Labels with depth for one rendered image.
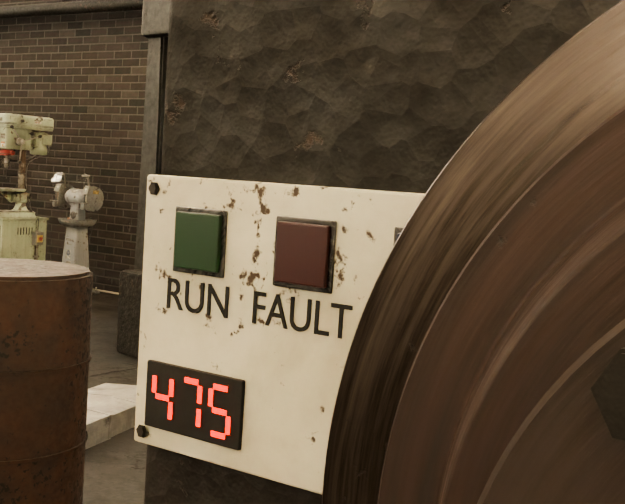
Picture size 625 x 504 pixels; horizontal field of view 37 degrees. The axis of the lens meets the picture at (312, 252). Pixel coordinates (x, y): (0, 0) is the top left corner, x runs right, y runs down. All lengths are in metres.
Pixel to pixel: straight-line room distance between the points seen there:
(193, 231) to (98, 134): 8.79
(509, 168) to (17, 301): 2.72
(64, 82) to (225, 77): 9.18
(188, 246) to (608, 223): 0.34
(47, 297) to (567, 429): 2.83
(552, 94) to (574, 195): 0.04
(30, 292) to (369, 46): 2.52
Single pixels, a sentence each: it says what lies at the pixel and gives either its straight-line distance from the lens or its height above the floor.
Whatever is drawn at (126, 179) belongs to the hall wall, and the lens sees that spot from 9.08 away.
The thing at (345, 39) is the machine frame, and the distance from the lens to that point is 0.56.
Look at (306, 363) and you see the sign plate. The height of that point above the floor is 1.14.
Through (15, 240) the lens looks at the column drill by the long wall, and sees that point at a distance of 8.44.
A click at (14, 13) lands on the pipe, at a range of 9.99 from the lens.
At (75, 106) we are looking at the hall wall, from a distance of 9.64.
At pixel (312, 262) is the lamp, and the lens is 0.54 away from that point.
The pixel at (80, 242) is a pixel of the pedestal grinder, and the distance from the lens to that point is 9.01.
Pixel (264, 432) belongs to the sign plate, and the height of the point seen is 1.09.
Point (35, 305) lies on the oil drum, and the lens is 3.02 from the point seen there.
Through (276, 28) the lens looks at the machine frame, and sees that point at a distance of 0.59.
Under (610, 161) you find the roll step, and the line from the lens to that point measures 0.31.
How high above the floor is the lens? 1.25
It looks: 5 degrees down
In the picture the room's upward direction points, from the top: 4 degrees clockwise
